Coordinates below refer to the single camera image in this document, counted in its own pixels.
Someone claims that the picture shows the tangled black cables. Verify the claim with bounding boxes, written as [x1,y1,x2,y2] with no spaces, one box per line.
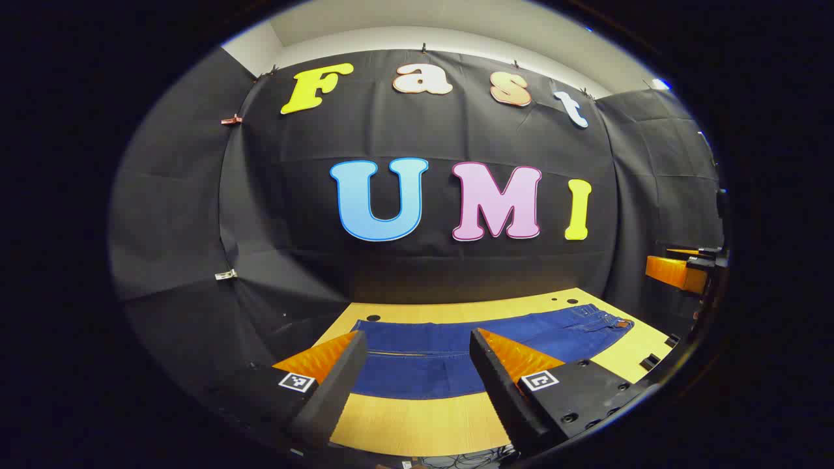
[417,446,517,469]

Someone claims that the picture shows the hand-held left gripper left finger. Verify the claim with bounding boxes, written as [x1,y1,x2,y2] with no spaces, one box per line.
[207,330,369,451]

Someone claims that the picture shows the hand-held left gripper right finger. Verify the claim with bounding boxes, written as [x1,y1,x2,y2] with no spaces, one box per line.
[469,328,650,458]

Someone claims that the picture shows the blue jeans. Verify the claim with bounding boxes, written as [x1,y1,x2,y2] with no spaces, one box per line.
[350,304,635,400]

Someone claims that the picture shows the black backdrop cloth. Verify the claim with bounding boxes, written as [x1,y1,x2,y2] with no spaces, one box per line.
[109,44,725,405]

